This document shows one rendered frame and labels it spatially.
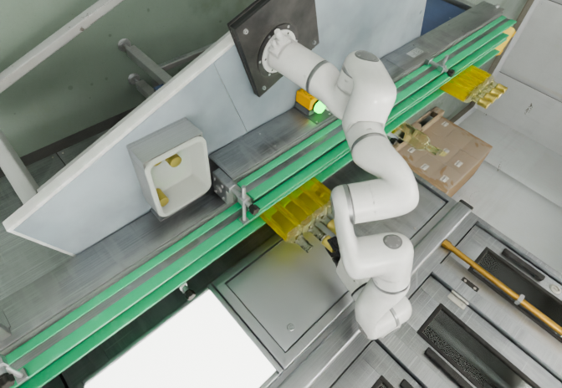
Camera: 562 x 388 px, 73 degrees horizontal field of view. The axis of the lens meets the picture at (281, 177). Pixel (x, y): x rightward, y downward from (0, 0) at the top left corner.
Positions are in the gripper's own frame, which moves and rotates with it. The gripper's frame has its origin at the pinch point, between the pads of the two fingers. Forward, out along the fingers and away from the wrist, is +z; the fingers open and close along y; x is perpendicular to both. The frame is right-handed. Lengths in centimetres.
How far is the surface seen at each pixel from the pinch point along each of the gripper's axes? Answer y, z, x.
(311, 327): -14.0, -14.5, 14.6
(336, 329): -13.0, -18.7, 8.6
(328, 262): -12.9, 1.1, -1.1
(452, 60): 12, 49, -91
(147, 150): 34, 29, 42
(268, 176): 13.1, 23.9, 10.9
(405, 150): -240, 174, -271
